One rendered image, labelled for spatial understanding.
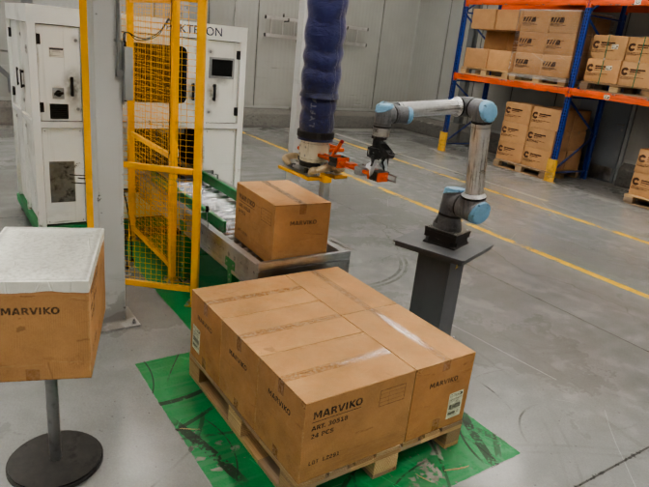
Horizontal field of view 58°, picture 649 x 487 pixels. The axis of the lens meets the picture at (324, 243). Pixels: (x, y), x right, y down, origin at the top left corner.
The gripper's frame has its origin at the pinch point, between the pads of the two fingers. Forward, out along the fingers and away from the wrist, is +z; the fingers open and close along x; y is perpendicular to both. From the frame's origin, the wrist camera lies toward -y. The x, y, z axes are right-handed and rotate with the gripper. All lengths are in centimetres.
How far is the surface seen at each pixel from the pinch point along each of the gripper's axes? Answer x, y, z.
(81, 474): 157, -10, 124
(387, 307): -6, -16, 73
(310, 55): 13, 55, -56
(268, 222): 25, 67, 45
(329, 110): 1, 48, -27
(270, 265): 29, 54, 68
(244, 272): 37, 72, 79
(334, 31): 3, 48, -70
